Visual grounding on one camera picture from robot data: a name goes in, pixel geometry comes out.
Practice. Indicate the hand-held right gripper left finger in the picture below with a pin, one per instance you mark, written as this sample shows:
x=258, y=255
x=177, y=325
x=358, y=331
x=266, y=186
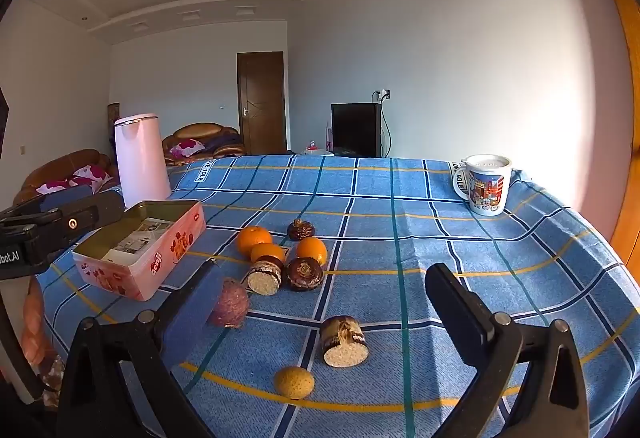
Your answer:
x=195, y=313

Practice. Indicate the dark round pastry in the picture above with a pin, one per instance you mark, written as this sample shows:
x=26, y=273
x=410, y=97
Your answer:
x=302, y=274
x=301, y=232

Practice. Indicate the yellow round fruit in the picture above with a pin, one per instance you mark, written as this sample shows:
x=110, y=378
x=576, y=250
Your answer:
x=294, y=383

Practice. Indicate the orange wooden door frame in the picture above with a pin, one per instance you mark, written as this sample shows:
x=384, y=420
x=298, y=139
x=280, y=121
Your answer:
x=625, y=117

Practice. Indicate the orange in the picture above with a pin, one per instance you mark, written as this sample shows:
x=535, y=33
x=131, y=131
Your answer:
x=267, y=252
x=252, y=240
x=312, y=250

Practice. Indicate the blue plaid tablecloth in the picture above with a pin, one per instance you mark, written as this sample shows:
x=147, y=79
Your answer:
x=400, y=218

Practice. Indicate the brown patterned stand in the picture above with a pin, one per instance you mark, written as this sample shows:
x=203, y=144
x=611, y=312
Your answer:
x=113, y=122

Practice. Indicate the person's left forearm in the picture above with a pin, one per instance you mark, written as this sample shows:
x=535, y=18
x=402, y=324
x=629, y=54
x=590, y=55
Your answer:
x=37, y=323

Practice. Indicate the brown wooden door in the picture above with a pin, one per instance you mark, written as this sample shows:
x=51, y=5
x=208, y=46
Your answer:
x=262, y=102

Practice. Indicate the pink tin box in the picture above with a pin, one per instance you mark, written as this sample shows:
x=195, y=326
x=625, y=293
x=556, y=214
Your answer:
x=145, y=248

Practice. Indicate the white flat box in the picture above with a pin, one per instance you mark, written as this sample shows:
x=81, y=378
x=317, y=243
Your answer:
x=317, y=151

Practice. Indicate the purple blanket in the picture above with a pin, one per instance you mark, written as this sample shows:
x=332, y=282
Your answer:
x=225, y=141

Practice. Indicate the white cartoon print mug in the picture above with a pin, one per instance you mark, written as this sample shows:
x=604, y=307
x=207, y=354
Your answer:
x=487, y=188

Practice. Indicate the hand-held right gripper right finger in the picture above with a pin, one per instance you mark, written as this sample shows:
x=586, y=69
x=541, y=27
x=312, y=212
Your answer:
x=460, y=303

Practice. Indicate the brown leather armchair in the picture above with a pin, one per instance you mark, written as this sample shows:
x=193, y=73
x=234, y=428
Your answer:
x=200, y=131

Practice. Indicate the white floral pillow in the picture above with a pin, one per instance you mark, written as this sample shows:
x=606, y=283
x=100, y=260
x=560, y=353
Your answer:
x=187, y=147
x=52, y=187
x=92, y=173

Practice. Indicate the pink electric kettle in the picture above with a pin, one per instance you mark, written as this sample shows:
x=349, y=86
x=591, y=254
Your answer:
x=142, y=157

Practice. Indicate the brown leather sofa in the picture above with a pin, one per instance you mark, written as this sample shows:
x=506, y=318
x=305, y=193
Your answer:
x=60, y=162

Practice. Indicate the black television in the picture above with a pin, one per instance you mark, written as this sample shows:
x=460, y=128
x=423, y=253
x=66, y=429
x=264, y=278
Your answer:
x=355, y=127

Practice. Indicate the purple round fruit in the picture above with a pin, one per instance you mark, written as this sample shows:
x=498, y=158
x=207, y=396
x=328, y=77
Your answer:
x=230, y=305

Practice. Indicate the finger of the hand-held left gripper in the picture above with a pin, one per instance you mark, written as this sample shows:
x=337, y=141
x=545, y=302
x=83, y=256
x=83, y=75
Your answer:
x=70, y=198
x=90, y=218

